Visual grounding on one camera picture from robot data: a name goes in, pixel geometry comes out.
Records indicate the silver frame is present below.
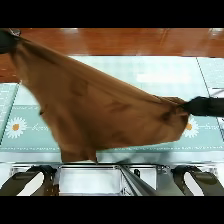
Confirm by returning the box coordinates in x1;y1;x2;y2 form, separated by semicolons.
9;162;218;197

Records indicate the brown T-shirt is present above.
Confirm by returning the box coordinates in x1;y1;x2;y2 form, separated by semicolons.
9;35;191;164

